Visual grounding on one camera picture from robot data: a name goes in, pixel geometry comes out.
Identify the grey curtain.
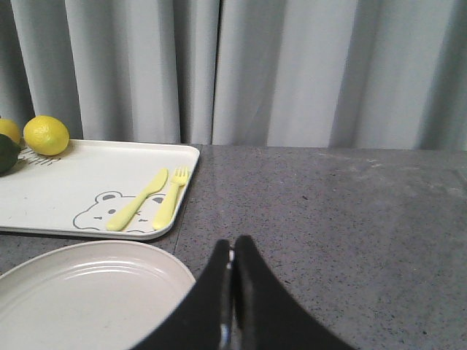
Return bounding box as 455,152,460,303
1,1,466,150

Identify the yellow lemon left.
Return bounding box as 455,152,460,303
0,118,22,144

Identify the yellow lemon right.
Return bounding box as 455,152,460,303
23,115,70,156

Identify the yellow plastic knife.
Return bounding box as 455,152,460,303
106,168,169,231

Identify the yellow plastic fork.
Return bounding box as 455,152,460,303
152,167,190,230

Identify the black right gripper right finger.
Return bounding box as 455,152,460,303
233,236,352,349

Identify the yellow lemon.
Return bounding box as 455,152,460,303
23,115,70,156
0,118,22,144

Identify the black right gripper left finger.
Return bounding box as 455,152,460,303
134,240,231,349

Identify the white rectangular tray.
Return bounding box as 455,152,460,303
1,140,200,241

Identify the green lime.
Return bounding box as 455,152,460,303
0,134,21,174

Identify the cream round plate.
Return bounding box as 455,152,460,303
1,241,195,349

